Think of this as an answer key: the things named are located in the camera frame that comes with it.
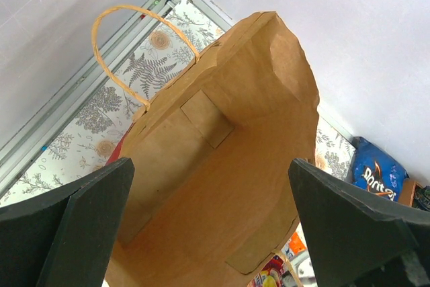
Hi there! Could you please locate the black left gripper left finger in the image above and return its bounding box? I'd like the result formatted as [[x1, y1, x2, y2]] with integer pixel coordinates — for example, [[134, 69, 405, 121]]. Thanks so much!
[[1, 158, 134, 286]]

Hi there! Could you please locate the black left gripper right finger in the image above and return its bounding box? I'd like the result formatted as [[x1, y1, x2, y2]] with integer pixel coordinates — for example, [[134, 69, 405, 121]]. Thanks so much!
[[288, 159, 429, 286]]

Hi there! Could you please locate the blue Doritos chip bag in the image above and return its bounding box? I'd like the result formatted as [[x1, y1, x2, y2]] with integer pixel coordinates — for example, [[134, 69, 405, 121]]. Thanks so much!
[[348, 136, 409, 202]]

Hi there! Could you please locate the orange Fox's fruits candy bag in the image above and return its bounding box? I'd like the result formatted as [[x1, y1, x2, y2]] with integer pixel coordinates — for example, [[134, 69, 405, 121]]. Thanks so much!
[[248, 232, 307, 287]]

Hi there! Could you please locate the red brown paper bag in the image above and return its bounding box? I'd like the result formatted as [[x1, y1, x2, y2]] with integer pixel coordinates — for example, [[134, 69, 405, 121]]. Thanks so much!
[[105, 11, 319, 286]]

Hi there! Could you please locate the orange wooden tray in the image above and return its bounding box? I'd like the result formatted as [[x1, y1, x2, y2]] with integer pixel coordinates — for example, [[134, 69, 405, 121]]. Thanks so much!
[[398, 178, 423, 207]]

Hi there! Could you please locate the black object in tray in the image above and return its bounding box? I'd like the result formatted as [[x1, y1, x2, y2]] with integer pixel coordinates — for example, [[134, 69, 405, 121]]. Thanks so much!
[[413, 186, 430, 212]]

